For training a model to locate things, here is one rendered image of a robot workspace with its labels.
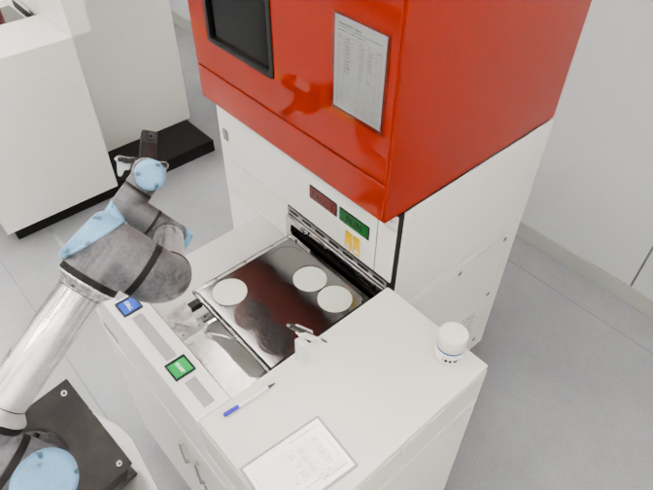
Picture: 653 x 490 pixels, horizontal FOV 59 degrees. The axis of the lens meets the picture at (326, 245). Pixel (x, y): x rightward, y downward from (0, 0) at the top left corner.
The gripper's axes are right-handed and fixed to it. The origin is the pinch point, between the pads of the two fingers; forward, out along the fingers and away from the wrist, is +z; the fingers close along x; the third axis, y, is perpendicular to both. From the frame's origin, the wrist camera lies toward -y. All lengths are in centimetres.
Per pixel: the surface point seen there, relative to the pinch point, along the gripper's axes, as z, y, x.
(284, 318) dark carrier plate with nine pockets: -37, 37, 39
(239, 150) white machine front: 7.0, -7.4, 31.0
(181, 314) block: -27.0, 39.8, 12.7
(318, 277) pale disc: -29, 26, 51
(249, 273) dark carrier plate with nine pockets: -20.1, 28.4, 32.4
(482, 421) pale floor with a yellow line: -5, 87, 143
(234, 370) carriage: -44, 49, 25
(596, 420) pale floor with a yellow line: -21, 79, 187
